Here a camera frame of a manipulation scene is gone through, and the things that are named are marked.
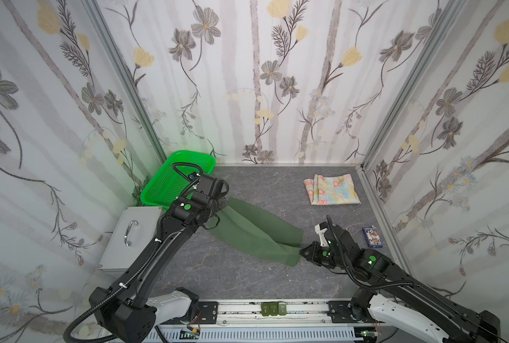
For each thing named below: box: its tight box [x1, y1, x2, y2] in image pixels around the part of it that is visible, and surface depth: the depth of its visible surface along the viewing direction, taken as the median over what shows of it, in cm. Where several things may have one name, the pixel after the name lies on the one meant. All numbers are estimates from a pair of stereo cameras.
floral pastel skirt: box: [303, 173, 362, 206], surface depth 109 cm
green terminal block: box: [260, 302, 287, 317], surface depth 75 cm
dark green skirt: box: [215, 197, 304, 268], surface depth 79 cm
